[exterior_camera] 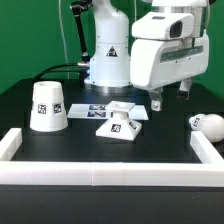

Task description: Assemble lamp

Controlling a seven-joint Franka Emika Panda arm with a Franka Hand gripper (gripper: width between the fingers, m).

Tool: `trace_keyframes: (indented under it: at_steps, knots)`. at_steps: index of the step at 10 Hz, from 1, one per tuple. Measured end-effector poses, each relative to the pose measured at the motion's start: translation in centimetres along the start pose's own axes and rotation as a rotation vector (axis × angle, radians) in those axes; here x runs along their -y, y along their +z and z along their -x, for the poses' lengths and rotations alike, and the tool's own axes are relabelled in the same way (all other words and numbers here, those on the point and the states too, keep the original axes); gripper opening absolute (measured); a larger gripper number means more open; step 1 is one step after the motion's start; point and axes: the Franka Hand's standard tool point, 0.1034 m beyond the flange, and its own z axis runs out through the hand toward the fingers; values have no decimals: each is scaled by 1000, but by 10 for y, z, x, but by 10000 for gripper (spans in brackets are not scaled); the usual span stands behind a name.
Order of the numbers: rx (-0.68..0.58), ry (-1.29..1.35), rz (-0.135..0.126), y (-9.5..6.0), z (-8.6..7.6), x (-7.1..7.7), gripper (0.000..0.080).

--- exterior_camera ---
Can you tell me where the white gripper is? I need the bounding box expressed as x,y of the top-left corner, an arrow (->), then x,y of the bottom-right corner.
130,34 -> 209,111

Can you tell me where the white lamp bulb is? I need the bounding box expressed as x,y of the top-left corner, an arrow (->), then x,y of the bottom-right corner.
189,114 -> 224,142

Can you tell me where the white lamp base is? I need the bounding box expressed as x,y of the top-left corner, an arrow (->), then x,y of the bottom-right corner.
96,101 -> 142,141

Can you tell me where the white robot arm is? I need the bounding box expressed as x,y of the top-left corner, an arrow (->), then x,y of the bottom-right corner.
85,0 -> 216,111

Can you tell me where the white lamp shade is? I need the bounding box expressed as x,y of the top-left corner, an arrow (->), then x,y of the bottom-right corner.
30,81 -> 68,132

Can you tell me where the white marker tag sheet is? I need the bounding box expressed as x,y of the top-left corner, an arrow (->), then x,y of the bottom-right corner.
67,104 -> 148,120

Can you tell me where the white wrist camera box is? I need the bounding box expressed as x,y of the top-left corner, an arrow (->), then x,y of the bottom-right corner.
132,12 -> 194,40

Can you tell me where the white U-shaped border wall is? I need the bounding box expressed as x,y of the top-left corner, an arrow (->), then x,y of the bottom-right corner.
0,128 -> 224,187

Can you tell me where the black cable bundle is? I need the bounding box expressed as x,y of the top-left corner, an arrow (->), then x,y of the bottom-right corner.
32,62 -> 91,82

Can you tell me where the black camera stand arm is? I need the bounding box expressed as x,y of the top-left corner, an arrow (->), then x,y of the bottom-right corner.
70,0 -> 92,62

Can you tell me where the white hanging cable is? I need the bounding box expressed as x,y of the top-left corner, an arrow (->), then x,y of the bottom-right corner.
58,0 -> 70,80

